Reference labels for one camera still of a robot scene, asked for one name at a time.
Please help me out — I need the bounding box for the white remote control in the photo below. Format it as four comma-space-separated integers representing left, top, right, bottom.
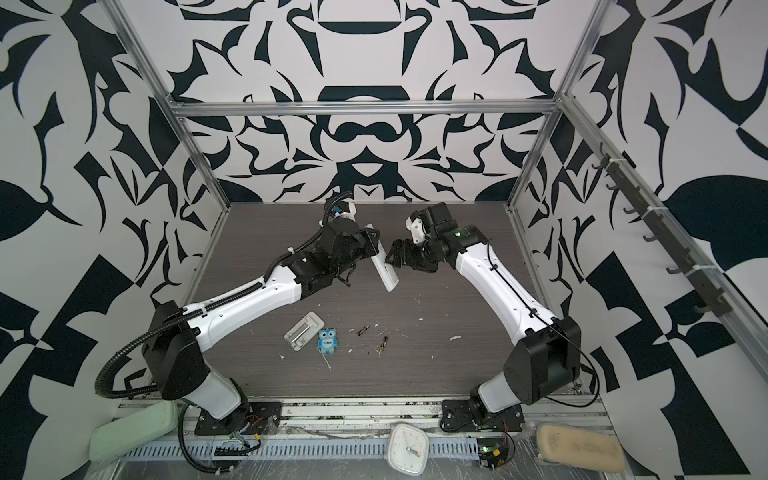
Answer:
364, 224, 399, 292

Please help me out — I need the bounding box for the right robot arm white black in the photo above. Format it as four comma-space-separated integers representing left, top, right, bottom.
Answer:
386, 203, 582, 418

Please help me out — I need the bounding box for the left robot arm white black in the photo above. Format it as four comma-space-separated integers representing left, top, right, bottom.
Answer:
142, 217, 382, 420

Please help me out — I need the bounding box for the blue owl toy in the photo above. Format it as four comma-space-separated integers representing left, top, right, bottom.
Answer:
317, 328, 338, 355

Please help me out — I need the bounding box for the white battery cover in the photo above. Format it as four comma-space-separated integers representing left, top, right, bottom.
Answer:
284, 312, 325, 351

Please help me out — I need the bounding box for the white square clock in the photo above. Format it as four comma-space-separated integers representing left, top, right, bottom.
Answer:
386, 423, 430, 476

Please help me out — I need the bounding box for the small green circuit board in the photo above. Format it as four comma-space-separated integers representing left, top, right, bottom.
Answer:
477, 437, 510, 470

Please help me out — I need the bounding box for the beige foam pad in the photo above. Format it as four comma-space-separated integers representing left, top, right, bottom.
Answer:
536, 423, 626, 473

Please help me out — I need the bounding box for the green foam pad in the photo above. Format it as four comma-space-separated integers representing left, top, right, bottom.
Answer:
88, 401, 178, 463

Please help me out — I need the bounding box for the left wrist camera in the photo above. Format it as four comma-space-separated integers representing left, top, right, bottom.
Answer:
329, 199, 357, 221

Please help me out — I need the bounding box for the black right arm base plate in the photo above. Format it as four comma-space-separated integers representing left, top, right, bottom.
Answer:
439, 399, 525, 433

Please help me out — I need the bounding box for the aluminium frame top bar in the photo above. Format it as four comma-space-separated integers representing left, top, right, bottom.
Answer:
170, 99, 556, 118

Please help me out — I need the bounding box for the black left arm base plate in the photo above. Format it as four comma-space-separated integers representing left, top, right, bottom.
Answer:
194, 401, 283, 436

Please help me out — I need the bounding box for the white slotted cable duct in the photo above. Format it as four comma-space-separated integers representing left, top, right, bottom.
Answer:
123, 437, 480, 461

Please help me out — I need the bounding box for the black hook rail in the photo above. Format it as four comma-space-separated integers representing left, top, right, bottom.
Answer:
596, 143, 733, 317

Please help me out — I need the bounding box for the aluminium frame corner post right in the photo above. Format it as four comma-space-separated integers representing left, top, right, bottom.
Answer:
506, 0, 616, 211

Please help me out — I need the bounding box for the aluminium frame corner post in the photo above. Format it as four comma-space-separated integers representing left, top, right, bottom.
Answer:
506, 0, 616, 211
99, 0, 231, 212

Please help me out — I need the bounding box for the aluminium frame corner post left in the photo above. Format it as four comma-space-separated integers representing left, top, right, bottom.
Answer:
99, 0, 231, 212

